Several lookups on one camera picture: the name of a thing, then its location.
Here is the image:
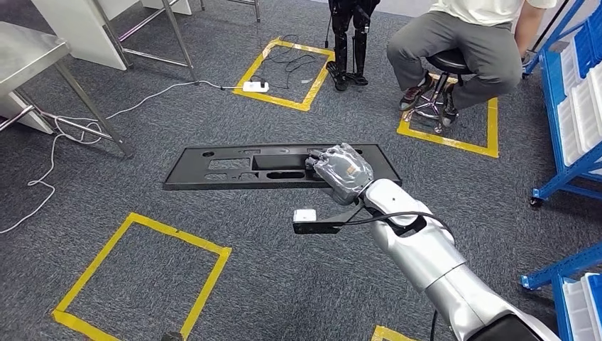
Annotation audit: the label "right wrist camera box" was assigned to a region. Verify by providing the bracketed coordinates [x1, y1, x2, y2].
[292, 208, 373, 235]

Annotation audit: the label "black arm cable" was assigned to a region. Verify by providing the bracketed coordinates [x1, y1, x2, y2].
[338, 212, 455, 341]

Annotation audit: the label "white plastic crate stack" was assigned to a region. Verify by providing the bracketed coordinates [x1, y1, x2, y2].
[557, 40, 602, 166]

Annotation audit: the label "blue metal shelf rack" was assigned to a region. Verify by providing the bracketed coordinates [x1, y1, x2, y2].
[522, 0, 602, 208]
[520, 244, 602, 341]

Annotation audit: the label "white power cable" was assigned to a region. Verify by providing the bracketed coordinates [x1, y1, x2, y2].
[0, 80, 246, 235]

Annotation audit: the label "black plastic panel part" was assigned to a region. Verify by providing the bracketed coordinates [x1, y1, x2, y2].
[162, 143, 403, 192]

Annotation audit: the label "black floor cables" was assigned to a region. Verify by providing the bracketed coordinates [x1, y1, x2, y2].
[251, 33, 325, 90]

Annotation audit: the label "white partition panel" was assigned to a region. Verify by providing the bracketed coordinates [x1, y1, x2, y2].
[0, 92, 55, 135]
[30, 0, 142, 72]

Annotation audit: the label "black humanoid robot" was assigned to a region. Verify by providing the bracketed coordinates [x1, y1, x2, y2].
[324, 0, 381, 92]

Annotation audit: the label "person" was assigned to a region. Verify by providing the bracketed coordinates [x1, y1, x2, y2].
[386, 0, 558, 128]

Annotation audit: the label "black round stool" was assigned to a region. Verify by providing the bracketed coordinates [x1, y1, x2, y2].
[400, 47, 474, 135]

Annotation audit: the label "yellow floor tape square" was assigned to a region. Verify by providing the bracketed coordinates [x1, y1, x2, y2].
[370, 325, 420, 341]
[232, 37, 336, 113]
[396, 96, 500, 160]
[51, 212, 233, 341]

